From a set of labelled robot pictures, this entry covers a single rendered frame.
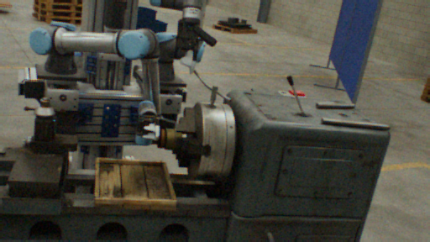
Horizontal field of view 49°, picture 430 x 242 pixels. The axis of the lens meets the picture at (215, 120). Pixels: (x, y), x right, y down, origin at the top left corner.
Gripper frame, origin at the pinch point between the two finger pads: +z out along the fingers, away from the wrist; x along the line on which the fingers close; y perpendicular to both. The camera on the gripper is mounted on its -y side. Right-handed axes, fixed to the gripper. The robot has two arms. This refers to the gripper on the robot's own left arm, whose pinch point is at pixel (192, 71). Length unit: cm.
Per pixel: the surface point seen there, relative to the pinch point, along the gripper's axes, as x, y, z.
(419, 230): -141, -226, 90
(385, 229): -141, -195, 90
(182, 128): 0.5, 2.4, 23.1
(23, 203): 15, 57, 53
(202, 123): 13.3, -2.7, 21.0
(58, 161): -1, 48, 39
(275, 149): 21.5, -28.8, 28.4
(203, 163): 13.8, -4.0, 35.7
